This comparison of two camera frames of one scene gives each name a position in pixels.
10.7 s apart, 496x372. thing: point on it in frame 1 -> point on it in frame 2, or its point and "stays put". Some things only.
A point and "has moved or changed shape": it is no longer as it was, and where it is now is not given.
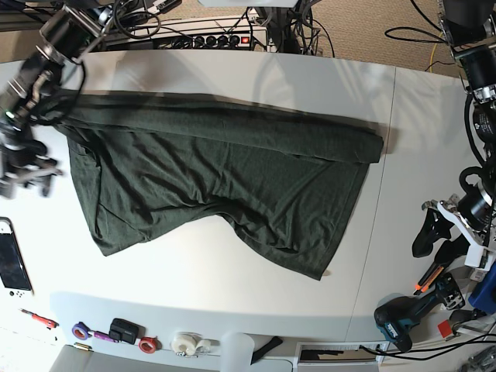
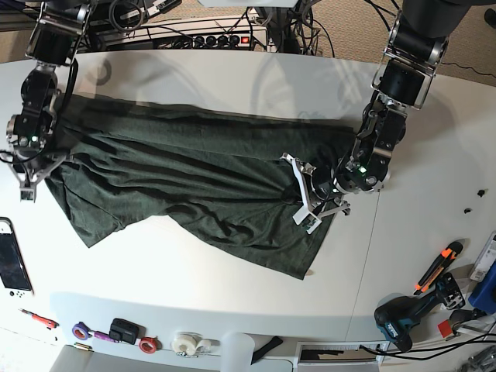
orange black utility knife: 427,280 stays put
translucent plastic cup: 235,352 stays put
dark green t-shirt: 288,181 has moved or changed shape
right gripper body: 450,207 -> 320,190
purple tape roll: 80,331 stays put
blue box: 483,297 stays put
